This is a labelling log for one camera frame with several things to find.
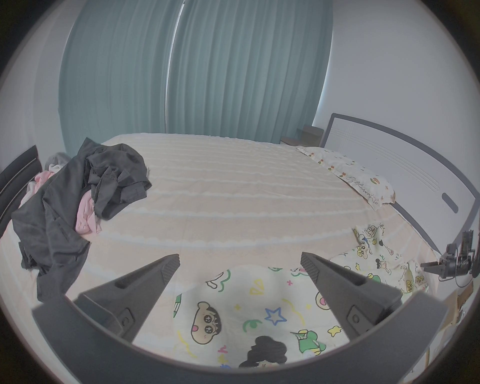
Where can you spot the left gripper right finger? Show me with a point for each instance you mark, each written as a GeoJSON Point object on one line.
{"type": "Point", "coordinates": [348, 296]}

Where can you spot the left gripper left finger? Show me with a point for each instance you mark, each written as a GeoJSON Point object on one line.
{"type": "Point", "coordinates": [135, 292]}

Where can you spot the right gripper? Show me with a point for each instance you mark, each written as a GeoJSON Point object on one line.
{"type": "Point", "coordinates": [450, 268]}

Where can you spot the white printed pyjama top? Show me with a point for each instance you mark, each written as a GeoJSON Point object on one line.
{"type": "Point", "coordinates": [262, 307]}

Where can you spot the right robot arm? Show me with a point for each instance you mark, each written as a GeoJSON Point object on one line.
{"type": "Point", "coordinates": [468, 262]}

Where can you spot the pile of clothes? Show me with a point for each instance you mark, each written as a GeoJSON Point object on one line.
{"type": "Point", "coordinates": [56, 210]}

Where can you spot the bed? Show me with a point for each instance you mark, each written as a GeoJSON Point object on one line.
{"type": "Point", "coordinates": [243, 195]}

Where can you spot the white printed pillow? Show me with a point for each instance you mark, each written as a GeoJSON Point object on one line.
{"type": "Point", "coordinates": [356, 176]}

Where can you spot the black chest of drawers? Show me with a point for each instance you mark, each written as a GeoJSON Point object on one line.
{"type": "Point", "coordinates": [15, 180]}

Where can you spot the grey bedside table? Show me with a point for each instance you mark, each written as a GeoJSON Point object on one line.
{"type": "Point", "coordinates": [303, 135]}

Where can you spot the blue-green curtain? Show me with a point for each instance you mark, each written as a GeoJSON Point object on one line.
{"type": "Point", "coordinates": [112, 75]}
{"type": "Point", "coordinates": [255, 67]}

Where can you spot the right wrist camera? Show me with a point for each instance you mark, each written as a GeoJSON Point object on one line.
{"type": "Point", "coordinates": [450, 249]}

